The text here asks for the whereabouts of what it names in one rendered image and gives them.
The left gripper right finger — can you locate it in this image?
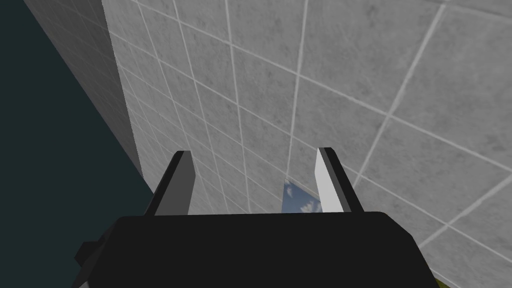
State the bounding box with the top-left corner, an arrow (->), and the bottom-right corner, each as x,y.
313,146 -> 365,214

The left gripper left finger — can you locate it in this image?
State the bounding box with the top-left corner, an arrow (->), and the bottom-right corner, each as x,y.
143,150 -> 197,217

